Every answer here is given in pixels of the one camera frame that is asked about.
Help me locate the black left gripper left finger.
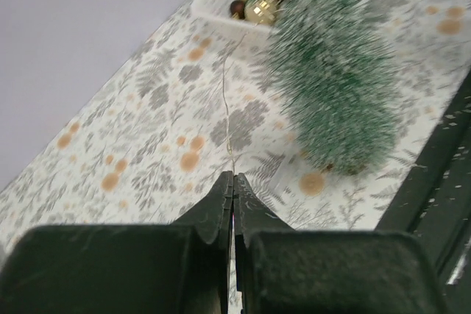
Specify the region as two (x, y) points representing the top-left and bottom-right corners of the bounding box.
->
(1, 171), (234, 313)

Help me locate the thin wire light string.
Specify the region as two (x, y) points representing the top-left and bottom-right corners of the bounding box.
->
(220, 30), (251, 174)

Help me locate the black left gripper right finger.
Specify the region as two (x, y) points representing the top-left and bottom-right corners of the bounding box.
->
(233, 174), (447, 313)

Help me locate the floral patterned table mat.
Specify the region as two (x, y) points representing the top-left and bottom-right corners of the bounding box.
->
(1, 0), (470, 313)

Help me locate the large gold striped bauble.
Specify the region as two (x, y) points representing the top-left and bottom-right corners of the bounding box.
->
(245, 0), (278, 26)

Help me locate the small green christmas tree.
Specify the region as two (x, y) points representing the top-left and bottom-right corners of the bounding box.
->
(266, 0), (397, 174)

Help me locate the dark brown bauble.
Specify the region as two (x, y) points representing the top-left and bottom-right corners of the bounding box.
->
(230, 0), (245, 19)

